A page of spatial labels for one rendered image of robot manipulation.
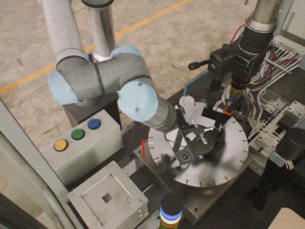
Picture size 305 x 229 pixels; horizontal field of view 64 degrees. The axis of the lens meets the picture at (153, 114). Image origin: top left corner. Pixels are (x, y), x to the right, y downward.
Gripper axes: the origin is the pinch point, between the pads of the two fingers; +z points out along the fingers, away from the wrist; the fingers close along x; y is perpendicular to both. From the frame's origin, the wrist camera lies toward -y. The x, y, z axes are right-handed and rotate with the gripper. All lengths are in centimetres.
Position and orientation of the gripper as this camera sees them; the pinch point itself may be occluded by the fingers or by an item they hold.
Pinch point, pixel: (190, 139)
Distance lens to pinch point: 79.5
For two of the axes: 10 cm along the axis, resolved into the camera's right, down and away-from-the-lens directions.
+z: 4.4, 2.8, 8.6
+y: -2.8, -8.6, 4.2
